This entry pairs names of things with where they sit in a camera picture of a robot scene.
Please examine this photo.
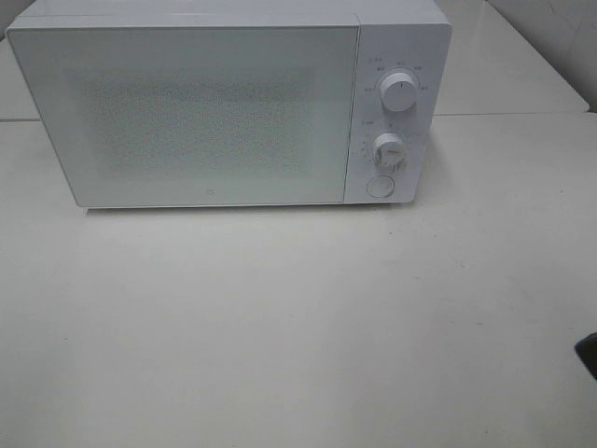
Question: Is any white timer knob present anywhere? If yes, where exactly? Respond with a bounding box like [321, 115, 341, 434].
[371, 133, 406, 167]

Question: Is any round white door-release button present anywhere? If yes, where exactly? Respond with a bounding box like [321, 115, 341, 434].
[366, 175, 395, 199]

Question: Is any white microwave door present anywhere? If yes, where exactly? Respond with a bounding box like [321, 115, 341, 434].
[9, 27, 357, 208]

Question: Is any upper white power knob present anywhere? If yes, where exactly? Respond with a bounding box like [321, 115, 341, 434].
[379, 69, 419, 113]

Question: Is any white microwave oven body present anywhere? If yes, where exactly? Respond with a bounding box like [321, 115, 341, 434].
[6, 1, 452, 207]

